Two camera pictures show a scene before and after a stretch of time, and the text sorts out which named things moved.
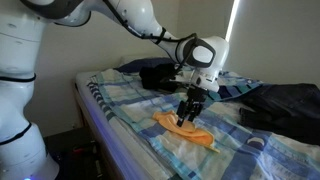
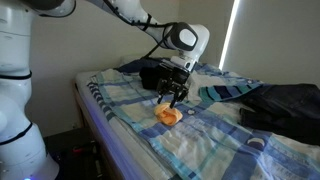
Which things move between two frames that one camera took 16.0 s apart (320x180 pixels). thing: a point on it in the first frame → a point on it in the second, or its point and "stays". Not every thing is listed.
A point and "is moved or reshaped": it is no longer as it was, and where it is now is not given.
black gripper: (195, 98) → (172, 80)
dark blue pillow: (137, 64) stays
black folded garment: (160, 77) stays
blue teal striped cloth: (225, 92) stays
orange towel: (168, 120) is moved or reshaped
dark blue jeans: (291, 111) stays
